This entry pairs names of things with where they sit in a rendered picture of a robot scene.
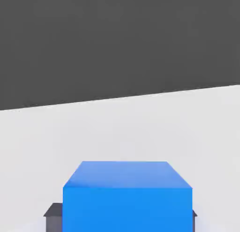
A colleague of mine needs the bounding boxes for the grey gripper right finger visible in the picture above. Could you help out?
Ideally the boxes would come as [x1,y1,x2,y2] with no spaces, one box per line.
[192,209,198,232]

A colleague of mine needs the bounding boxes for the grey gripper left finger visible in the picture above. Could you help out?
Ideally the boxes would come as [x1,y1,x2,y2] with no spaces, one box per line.
[43,202,64,232]

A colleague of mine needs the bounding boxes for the small blue cube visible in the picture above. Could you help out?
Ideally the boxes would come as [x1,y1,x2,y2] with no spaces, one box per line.
[62,161,193,232]

